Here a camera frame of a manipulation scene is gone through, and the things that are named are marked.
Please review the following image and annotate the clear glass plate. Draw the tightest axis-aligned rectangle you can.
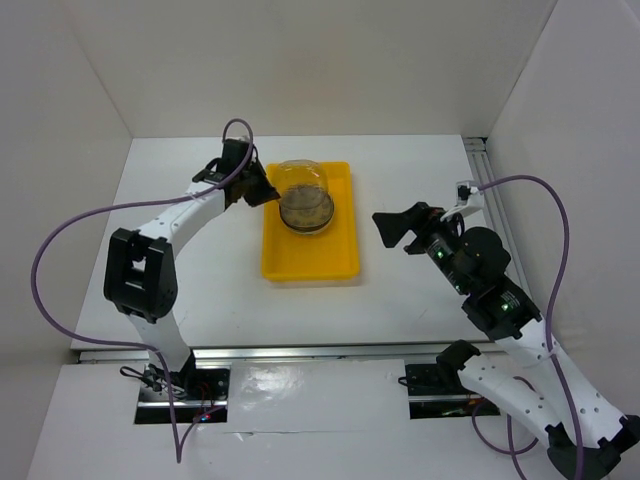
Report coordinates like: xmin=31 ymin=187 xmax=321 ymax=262
xmin=273 ymin=159 xmax=328 ymax=212

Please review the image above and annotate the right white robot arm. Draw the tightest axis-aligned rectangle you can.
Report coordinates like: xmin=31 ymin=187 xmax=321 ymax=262
xmin=372 ymin=202 xmax=639 ymax=479

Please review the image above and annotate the front aluminium rail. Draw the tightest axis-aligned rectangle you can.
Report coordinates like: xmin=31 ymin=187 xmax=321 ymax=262
xmin=78 ymin=341 xmax=500 ymax=368

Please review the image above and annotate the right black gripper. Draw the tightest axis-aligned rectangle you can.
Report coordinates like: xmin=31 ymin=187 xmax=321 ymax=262
xmin=371 ymin=200 xmax=471 ymax=294

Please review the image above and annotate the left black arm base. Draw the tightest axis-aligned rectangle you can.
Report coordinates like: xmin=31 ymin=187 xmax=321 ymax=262
xmin=119 ymin=366 xmax=231 ymax=425

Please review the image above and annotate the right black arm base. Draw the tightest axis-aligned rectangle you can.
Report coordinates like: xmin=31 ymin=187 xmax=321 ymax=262
xmin=397 ymin=364 xmax=500 ymax=420

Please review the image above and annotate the yellow brown patterned plate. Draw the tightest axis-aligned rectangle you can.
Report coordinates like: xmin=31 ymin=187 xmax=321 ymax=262
xmin=279 ymin=185 xmax=335 ymax=234

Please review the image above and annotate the right side aluminium rail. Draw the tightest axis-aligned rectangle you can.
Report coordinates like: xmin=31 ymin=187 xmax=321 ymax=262
xmin=462 ymin=137 xmax=529 ymax=293

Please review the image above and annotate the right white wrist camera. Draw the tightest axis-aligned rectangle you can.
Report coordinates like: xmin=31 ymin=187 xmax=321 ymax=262
xmin=441 ymin=181 xmax=485 ymax=222

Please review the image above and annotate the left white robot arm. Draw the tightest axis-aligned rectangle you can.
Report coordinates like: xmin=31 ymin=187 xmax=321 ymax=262
xmin=103 ymin=139 xmax=280 ymax=399

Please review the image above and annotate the yellow plastic bin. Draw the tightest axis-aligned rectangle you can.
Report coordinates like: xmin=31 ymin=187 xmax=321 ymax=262
xmin=261 ymin=162 xmax=360 ymax=282

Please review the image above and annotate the aluminium rail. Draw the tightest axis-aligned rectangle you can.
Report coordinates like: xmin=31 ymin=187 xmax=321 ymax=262
xmin=78 ymin=341 xmax=500 ymax=368
xmin=462 ymin=137 xmax=529 ymax=293

